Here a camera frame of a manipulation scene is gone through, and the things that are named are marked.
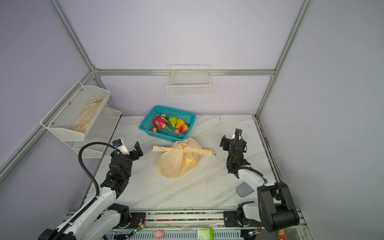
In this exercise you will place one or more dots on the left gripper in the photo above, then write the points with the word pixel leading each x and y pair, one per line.
pixel 135 156

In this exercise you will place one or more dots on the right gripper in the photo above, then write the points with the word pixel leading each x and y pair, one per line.
pixel 225 143

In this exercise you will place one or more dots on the beige plastic bag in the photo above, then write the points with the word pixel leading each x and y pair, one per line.
pixel 180 158

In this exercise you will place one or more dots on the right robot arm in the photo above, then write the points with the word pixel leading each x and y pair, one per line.
pixel 274 209

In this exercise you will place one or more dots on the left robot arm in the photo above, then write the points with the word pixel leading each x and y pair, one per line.
pixel 101 214

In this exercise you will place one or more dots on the red dragon fruit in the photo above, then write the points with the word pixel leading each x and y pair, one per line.
pixel 161 123

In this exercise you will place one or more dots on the white mesh lower shelf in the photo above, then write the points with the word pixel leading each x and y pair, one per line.
pixel 101 131

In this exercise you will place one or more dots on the white mesh shelf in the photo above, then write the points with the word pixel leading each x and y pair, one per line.
pixel 65 115
pixel 101 131

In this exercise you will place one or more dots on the green pear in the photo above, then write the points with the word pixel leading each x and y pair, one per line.
pixel 173 121

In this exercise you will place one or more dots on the orange mango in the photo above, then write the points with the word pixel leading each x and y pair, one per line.
pixel 179 123

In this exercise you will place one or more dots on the teal plastic basket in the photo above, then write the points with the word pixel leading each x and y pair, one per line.
pixel 167 112

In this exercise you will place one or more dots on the grey sponge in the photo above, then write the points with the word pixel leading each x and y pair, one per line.
pixel 244 190

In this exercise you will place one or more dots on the beige cloth in shelf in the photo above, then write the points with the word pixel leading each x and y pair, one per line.
pixel 83 121

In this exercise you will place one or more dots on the white mesh upper shelf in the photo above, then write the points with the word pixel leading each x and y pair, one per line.
pixel 65 115

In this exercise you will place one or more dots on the pink pig toy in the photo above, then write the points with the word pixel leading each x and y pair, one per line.
pixel 159 234

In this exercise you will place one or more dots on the green box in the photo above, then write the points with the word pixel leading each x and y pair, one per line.
pixel 205 233

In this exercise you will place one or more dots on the red figurine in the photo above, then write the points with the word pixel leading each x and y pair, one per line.
pixel 282 235

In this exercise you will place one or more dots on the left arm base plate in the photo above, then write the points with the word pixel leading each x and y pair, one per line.
pixel 132 220

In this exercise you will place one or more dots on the white wire wall basket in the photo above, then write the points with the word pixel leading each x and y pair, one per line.
pixel 188 80

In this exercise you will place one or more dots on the aluminium front rail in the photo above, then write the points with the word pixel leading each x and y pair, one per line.
pixel 179 220

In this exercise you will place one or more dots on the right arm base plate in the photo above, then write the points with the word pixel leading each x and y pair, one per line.
pixel 238 219

